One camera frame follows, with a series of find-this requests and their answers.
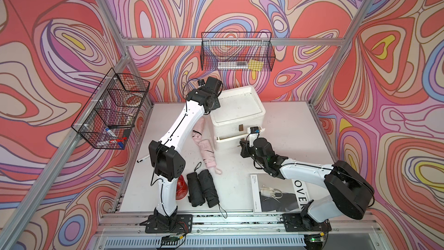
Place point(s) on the black folded umbrella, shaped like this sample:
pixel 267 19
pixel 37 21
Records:
pixel 195 197
pixel 209 191

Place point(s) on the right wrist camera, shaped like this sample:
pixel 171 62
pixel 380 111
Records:
pixel 255 130

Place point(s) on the black wire basket back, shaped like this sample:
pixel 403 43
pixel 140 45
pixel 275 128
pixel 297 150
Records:
pixel 236 46

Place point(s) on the pink folded umbrella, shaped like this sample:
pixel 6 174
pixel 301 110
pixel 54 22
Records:
pixel 208 156
pixel 197 130

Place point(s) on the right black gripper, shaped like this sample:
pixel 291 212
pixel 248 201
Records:
pixel 244 144

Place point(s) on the yellow item in basket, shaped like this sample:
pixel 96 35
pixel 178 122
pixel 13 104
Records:
pixel 255 65

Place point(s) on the black white magazine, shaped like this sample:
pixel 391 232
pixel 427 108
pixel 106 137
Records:
pixel 278 195

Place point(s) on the black white marker pen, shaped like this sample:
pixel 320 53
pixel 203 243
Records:
pixel 143 158

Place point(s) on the pink folded umbrella upper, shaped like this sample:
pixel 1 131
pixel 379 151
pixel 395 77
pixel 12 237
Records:
pixel 197 130

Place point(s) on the black wire basket left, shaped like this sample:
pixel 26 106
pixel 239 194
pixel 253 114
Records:
pixel 115 103

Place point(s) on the black folded umbrella left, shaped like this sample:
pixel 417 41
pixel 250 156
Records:
pixel 195 197

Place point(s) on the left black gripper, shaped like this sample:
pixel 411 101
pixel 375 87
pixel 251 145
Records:
pixel 216 103

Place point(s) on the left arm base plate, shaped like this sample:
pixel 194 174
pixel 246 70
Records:
pixel 156 224

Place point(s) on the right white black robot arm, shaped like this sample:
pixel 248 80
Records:
pixel 349 193

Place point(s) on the blue red marker pens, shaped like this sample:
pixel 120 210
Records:
pixel 113 139

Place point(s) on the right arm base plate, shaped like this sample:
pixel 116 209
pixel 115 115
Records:
pixel 295 222

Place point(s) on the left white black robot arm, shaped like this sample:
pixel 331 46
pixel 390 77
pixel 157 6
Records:
pixel 166 160

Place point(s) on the black folded umbrella right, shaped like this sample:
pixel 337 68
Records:
pixel 209 191

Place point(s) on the pink folded umbrella lower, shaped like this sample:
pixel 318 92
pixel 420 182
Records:
pixel 208 156

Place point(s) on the white plastic drawer cabinet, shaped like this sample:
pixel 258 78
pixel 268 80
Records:
pixel 240 110

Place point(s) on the black wire basket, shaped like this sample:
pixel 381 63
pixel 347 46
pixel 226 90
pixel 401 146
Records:
pixel 115 103
pixel 236 46

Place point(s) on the transparent box in basket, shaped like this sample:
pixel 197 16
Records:
pixel 232 65

